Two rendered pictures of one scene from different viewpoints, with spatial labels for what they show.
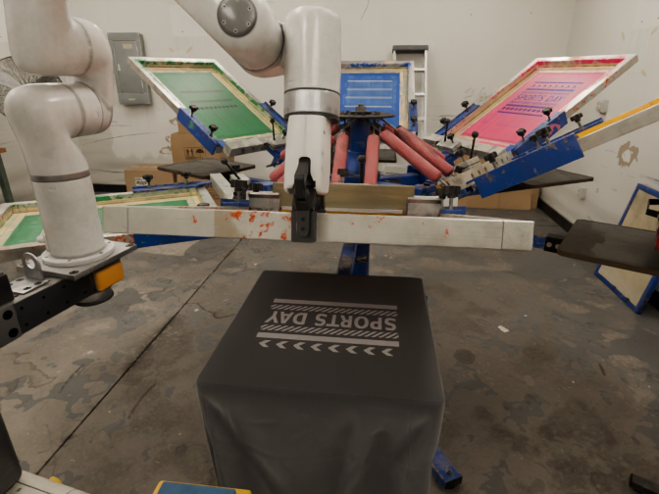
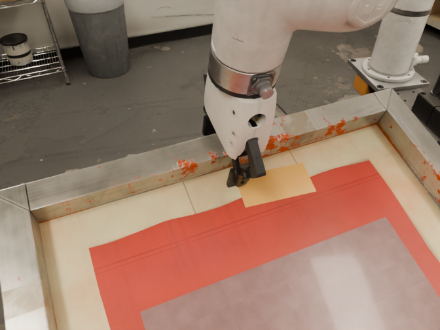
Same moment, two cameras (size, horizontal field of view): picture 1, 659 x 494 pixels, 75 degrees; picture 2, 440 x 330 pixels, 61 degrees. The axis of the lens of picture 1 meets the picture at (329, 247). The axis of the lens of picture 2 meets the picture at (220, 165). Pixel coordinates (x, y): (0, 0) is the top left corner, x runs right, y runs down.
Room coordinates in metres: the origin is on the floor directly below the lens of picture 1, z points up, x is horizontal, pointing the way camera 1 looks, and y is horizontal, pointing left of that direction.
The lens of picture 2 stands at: (0.89, -0.18, 1.60)
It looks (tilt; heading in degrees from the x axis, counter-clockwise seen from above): 43 degrees down; 150
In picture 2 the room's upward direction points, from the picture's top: straight up
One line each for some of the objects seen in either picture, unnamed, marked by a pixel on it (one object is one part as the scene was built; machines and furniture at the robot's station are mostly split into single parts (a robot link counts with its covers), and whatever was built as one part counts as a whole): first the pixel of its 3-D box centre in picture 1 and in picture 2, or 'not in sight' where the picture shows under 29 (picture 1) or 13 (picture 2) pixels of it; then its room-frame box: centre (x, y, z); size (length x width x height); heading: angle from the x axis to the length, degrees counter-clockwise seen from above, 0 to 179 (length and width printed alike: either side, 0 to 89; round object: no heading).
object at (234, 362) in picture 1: (330, 320); not in sight; (0.84, 0.00, 0.95); 0.48 x 0.44 x 0.01; 173
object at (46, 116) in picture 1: (55, 130); not in sight; (0.78, 0.49, 1.37); 0.13 x 0.10 x 0.16; 160
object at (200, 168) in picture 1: (257, 182); not in sight; (2.35, 0.40, 0.91); 1.34 x 0.40 x 0.08; 53
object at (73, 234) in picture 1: (65, 216); not in sight; (0.78, 0.51, 1.21); 0.16 x 0.13 x 0.15; 72
